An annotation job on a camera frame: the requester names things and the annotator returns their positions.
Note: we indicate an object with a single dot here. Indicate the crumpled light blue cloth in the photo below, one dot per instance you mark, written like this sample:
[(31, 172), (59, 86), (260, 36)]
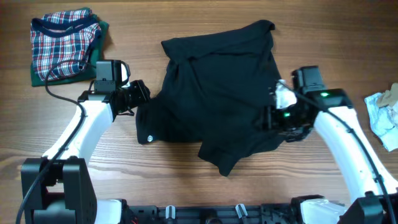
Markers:
[(383, 121)]

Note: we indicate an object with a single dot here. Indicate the beige crumpled cloth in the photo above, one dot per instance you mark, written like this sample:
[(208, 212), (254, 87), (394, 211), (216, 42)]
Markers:
[(389, 97)]

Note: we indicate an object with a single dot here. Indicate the plaid folded shirt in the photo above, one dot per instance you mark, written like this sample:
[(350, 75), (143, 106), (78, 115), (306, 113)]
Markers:
[(60, 41)]

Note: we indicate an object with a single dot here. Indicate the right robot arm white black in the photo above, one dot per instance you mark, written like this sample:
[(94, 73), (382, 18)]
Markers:
[(372, 189)]

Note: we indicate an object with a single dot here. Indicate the black t-shirt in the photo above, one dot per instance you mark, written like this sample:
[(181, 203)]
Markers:
[(217, 91)]

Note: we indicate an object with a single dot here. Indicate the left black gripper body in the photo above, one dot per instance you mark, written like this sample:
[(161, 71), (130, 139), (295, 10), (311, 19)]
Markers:
[(134, 95)]

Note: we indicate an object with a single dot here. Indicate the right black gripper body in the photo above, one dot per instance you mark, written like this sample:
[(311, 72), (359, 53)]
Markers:
[(288, 120)]

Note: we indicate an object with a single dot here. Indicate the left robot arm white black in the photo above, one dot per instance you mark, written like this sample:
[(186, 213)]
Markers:
[(57, 187)]

